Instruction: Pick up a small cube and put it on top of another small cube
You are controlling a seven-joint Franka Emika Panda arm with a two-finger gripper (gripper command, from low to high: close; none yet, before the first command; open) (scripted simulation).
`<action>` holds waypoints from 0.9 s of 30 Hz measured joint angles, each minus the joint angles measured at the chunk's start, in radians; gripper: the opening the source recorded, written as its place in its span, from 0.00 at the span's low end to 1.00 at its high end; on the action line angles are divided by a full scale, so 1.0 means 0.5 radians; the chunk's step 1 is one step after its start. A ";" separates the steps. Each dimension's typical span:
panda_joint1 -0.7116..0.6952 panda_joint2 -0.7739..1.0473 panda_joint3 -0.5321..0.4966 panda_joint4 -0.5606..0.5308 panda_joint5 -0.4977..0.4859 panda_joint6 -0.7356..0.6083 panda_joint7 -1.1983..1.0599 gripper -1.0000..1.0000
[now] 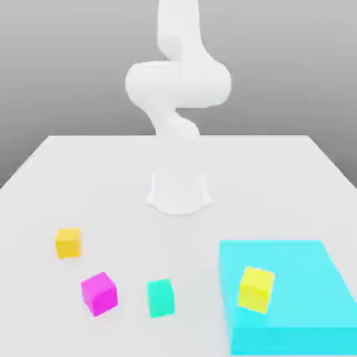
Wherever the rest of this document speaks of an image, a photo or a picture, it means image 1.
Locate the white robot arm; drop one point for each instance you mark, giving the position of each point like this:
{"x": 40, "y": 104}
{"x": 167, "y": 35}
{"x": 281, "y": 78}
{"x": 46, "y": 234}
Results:
{"x": 178, "y": 83}

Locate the small teal cube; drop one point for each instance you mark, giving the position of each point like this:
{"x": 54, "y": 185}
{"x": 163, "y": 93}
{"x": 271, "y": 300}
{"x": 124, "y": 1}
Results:
{"x": 160, "y": 298}

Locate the small orange cube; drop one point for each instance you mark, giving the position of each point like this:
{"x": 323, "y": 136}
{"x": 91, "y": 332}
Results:
{"x": 68, "y": 243}

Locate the small yellow cube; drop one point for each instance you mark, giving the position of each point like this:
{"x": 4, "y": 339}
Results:
{"x": 256, "y": 290}

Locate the small magenta cube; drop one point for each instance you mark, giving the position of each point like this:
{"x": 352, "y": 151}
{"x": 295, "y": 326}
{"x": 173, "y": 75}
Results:
{"x": 99, "y": 294}

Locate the large cyan box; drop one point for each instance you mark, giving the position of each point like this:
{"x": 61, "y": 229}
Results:
{"x": 301, "y": 306}

